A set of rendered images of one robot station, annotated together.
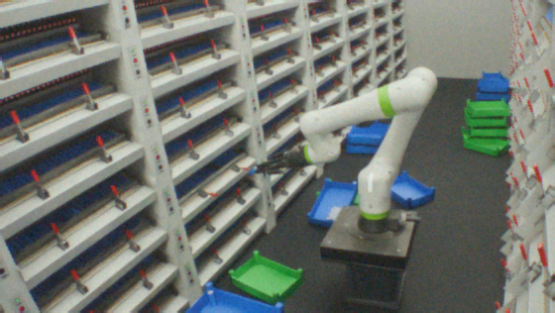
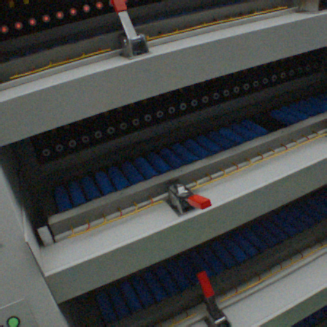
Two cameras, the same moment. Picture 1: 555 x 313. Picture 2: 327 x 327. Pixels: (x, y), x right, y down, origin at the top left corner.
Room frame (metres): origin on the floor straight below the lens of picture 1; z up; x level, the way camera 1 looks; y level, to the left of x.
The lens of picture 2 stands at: (1.36, 0.08, 0.61)
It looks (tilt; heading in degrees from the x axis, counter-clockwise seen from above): 11 degrees down; 43
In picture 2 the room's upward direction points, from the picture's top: 17 degrees counter-clockwise
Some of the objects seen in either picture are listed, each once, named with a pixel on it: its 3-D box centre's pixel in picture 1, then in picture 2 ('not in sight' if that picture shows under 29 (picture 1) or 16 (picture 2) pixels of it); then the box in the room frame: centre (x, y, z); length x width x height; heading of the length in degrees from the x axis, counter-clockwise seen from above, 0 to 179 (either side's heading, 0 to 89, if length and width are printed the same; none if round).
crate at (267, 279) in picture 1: (266, 277); not in sight; (1.59, 0.14, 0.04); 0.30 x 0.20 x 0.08; 48
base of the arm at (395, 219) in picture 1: (388, 219); not in sight; (1.44, -0.41, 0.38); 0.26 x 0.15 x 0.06; 66
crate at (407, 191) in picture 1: (406, 188); not in sight; (2.24, -0.76, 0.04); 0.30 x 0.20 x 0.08; 19
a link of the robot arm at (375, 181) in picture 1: (375, 189); not in sight; (1.47, -0.37, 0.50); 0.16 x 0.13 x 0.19; 150
